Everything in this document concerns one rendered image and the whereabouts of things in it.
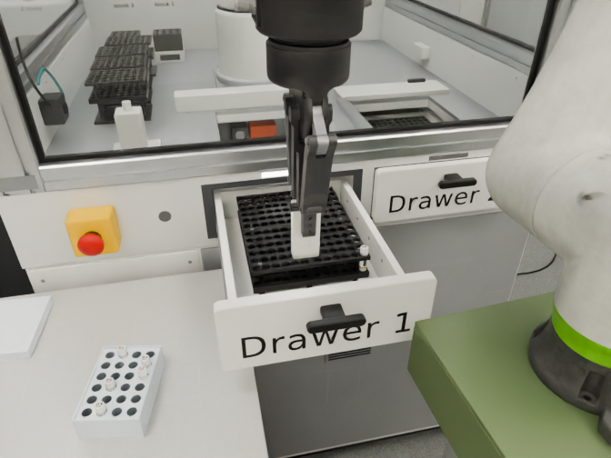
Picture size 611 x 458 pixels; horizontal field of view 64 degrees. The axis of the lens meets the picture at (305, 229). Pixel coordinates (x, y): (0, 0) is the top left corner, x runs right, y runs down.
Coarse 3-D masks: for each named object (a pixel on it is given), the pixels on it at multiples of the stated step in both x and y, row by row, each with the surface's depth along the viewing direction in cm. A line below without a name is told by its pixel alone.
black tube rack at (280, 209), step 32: (288, 192) 89; (256, 224) 80; (288, 224) 80; (320, 224) 80; (352, 224) 80; (256, 256) 72; (288, 256) 72; (352, 256) 77; (256, 288) 71; (288, 288) 72
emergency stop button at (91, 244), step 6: (84, 234) 78; (90, 234) 78; (96, 234) 79; (78, 240) 78; (84, 240) 78; (90, 240) 78; (96, 240) 78; (102, 240) 79; (78, 246) 78; (84, 246) 78; (90, 246) 78; (96, 246) 79; (102, 246) 79; (84, 252) 79; (90, 252) 79; (96, 252) 79
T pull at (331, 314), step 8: (328, 304) 62; (336, 304) 62; (320, 312) 62; (328, 312) 61; (336, 312) 61; (344, 312) 61; (320, 320) 60; (328, 320) 60; (336, 320) 60; (344, 320) 60; (352, 320) 60; (360, 320) 60; (312, 328) 59; (320, 328) 59; (328, 328) 60; (336, 328) 60; (344, 328) 60
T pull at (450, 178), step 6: (450, 174) 92; (456, 174) 92; (444, 180) 90; (450, 180) 90; (456, 180) 90; (462, 180) 90; (468, 180) 90; (474, 180) 90; (438, 186) 90; (444, 186) 90; (450, 186) 90; (456, 186) 90; (462, 186) 90
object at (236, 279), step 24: (216, 192) 90; (240, 192) 91; (264, 192) 92; (336, 192) 95; (216, 216) 83; (360, 216) 84; (240, 240) 87; (240, 264) 81; (384, 264) 75; (240, 288) 76
